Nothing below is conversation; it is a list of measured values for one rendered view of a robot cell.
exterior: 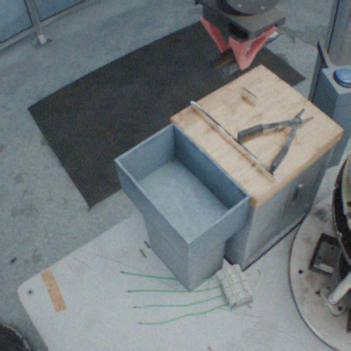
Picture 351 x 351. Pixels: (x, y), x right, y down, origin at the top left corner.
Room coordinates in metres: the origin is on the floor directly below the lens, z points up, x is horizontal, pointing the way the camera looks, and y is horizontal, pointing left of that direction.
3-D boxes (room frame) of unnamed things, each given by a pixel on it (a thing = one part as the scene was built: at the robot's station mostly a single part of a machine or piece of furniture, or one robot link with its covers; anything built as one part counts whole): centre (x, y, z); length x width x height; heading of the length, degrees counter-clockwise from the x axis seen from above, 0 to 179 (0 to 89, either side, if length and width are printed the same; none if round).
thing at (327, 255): (0.28, -0.27, 0.83); 0.05 x 0.04 x 0.02; 149
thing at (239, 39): (0.43, -0.10, 1.22); 0.07 x 0.07 x 0.09; 34
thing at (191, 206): (0.33, -0.01, 0.92); 0.17 x 0.11 x 0.28; 33
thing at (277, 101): (0.42, -0.14, 1.05); 0.20 x 0.19 x 0.02; 123
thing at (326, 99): (0.54, -0.33, 0.91); 0.07 x 0.07 x 0.25; 11
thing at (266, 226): (0.42, -0.14, 0.91); 0.19 x 0.19 x 0.26; 33
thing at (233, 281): (0.26, -0.09, 0.80); 0.10 x 0.05 x 0.04; 15
